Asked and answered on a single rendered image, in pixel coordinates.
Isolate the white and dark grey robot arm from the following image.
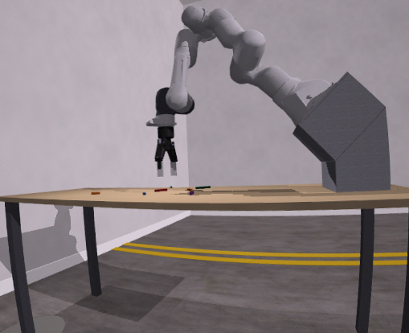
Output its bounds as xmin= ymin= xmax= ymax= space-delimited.
xmin=146 ymin=5 xmax=337 ymax=127

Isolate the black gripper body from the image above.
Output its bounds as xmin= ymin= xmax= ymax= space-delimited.
xmin=157 ymin=126 xmax=174 ymax=147

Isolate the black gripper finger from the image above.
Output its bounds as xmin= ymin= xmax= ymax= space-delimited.
xmin=166 ymin=142 xmax=178 ymax=176
xmin=154 ymin=138 xmax=170 ymax=177

